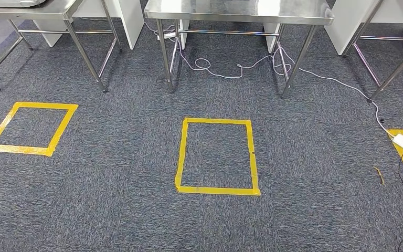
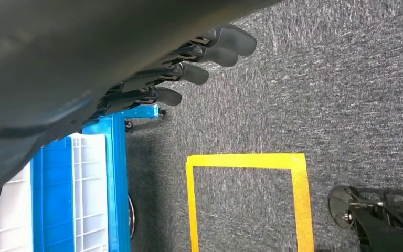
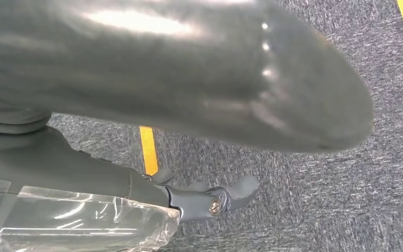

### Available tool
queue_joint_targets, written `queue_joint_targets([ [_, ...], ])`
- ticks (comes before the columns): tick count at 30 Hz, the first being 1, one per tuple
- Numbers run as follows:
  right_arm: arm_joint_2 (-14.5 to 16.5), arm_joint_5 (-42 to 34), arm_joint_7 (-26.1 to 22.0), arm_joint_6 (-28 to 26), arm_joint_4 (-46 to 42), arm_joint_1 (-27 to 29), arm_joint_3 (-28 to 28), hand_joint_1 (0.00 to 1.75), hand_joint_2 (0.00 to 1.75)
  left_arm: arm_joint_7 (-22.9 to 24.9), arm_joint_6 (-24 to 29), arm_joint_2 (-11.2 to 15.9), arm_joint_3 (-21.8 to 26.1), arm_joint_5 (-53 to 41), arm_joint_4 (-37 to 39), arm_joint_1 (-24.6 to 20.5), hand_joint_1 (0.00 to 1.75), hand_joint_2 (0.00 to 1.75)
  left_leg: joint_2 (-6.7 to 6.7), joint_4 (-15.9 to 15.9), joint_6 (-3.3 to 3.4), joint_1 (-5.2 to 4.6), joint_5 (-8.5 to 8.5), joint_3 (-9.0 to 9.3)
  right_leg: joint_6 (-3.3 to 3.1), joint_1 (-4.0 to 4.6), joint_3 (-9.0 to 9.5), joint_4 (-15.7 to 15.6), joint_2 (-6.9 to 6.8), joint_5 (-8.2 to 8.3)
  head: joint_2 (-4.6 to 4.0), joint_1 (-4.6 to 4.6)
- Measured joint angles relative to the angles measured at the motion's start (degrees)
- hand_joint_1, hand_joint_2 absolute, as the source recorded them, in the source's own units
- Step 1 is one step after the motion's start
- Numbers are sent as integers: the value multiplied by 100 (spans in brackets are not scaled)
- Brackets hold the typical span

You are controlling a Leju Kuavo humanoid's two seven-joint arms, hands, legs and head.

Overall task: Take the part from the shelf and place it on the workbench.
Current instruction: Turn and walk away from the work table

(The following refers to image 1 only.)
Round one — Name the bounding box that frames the stainless steel workbench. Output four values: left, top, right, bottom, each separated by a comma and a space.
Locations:
342, 0, 403, 102
143, 0, 335, 99
0, 0, 123, 94

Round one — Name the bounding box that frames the yellow tape scrap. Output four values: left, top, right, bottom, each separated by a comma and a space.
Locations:
373, 165, 386, 186

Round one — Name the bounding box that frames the grey flat tray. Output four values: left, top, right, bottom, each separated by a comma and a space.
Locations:
0, 0, 48, 9

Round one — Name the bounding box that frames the white floor cable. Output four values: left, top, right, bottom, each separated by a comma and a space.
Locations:
143, 20, 396, 139

